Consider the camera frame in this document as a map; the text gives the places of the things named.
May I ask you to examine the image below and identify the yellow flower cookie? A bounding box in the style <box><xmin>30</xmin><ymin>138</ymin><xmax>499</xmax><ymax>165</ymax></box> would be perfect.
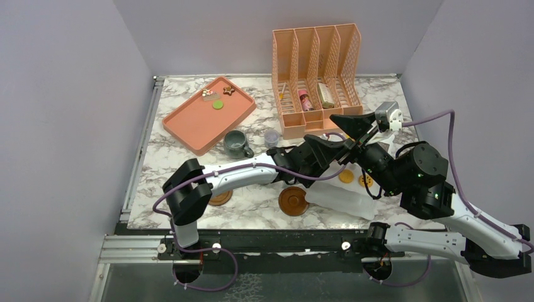
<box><xmin>358</xmin><ymin>174</ymin><xmax>374</xmax><ymax>188</ymax></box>

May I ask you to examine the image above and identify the green macaron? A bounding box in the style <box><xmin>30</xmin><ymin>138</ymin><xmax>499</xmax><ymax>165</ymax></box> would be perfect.
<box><xmin>212</xmin><ymin>99</ymin><xmax>224</xmax><ymax>110</ymax></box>

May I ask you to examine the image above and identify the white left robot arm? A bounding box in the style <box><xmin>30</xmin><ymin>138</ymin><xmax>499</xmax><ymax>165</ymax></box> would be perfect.
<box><xmin>160</xmin><ymin>109</ymin><xmax>404</xmax><ymax>259</ymax></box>

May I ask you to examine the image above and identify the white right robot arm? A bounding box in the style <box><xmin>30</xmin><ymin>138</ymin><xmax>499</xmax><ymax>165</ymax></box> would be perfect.
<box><xmin>275</xmin><ymin>136</ymin><xmax>532</xmax><ymax>279</ymax></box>

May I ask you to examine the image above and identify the tan box in organizer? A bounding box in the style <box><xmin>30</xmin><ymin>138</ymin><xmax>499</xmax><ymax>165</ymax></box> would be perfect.
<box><xmin>317</xmin><ymin>83</ymin><xmax>335</xmax><ymax>109</ymax></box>

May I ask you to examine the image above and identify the right brown wooden coaster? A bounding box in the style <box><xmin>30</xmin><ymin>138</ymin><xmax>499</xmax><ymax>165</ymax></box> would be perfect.
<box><xmin>278</xmin><ymin>186</ymin><xmax>309</xmax><ymax>216</ymax></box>

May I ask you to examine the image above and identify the brown wooden coaster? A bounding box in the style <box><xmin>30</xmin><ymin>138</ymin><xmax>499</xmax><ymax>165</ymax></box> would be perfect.
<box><xmin>278</xmin><ymin>186</ymin><xmax>309</xmax><ymax>216</ymax></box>
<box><xmin>208</xmin><ymin>190</ymin><xmax>233</xmax><ymax>206</ymax></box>

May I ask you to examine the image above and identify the white tiered dessert stand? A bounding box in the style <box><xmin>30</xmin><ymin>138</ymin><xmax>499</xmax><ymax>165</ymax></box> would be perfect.
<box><xmin>305</xmin><ymin>133</ymin><xmax>395</xmax><ymax>221</ymax></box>

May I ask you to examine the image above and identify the pink bottle in organizer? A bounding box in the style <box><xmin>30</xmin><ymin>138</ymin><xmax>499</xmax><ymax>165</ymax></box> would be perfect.
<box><xmin>297</xmin><ymin>89</ymin><xmax>315</xmax><ymax>112</ymax></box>

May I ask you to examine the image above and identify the pink mesh file organizer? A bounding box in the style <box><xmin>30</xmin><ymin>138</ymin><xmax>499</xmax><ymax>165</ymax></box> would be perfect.
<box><xmin>271</xmin><ymin>23</ymin><xmax>363</xmax><ymax>140</ymax></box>

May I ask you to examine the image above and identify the dark blue-green ceramic mug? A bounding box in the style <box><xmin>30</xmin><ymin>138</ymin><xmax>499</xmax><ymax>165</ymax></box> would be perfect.
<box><xmin>223</xmin><ymin>130</ymin><xmax>254</xmax><ymax>159</ymax></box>

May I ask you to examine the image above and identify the left brown wooden coaster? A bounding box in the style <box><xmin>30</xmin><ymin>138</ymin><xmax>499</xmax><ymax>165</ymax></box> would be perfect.
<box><xmin>208</xmin><ymin>190</ymin><xmax>233</xmax><ymax>206</ymax></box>

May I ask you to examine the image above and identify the brown star cookie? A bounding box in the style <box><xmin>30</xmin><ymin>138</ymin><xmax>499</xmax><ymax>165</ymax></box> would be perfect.
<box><xmin>223</xmin><ymin>86</ymin><xmax>235</xmax><ymax>96</ymax></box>

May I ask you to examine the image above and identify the pink dessert tray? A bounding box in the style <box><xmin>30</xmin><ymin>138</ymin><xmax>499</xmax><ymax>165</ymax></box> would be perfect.
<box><xmin>162</xmin><ymin>77</ymin><xmax>256</xmax><ymax>156</ymax></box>

